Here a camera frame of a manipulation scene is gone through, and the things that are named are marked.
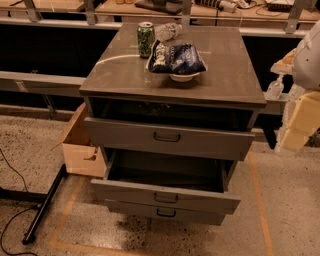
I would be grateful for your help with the blue chip bag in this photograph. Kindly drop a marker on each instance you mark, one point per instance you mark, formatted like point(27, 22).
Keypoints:
point(181, 59)

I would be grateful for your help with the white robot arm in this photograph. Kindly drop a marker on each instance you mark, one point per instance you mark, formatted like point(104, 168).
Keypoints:
point(306, 63)

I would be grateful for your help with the middle open grey drawer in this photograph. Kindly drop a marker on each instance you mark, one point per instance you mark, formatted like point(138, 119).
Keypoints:
point(181, 182)

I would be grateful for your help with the green soda can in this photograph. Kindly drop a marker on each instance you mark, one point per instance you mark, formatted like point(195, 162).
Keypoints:
point(146, 37)

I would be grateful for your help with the bottom grey drawer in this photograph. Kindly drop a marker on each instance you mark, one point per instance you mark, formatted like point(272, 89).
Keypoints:
point(165, 213)

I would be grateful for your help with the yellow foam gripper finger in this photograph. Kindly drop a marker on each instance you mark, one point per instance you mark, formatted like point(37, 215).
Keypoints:
point(285, 65)
point(301, 119)

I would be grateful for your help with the hand sanitizer bottle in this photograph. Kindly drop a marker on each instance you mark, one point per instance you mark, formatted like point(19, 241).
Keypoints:
point(275, 88)

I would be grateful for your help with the white paper bowl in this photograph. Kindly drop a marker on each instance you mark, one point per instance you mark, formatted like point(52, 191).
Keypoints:
point(183, 78)

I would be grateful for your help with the black metal floor bar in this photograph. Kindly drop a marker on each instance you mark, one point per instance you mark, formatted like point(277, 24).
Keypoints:
point(29, 236)

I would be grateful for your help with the top grey drawer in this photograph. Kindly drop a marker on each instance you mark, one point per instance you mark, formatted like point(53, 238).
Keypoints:
point(166, 139)

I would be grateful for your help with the wooden workbench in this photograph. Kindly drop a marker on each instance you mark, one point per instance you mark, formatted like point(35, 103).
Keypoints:
point(109, 10)

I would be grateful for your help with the grey metal rail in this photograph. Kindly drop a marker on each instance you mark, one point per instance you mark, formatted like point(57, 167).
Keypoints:
point(40, 83)

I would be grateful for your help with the grey drawer cabinet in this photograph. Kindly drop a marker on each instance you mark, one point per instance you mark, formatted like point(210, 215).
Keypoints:
point(226, 97)

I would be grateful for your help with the clear plastic water bottle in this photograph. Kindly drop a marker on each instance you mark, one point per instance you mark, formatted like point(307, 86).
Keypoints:
point(167, 31)

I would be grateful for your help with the cardboard box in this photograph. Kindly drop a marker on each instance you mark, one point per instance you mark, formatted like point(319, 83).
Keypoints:
point(81, 157)

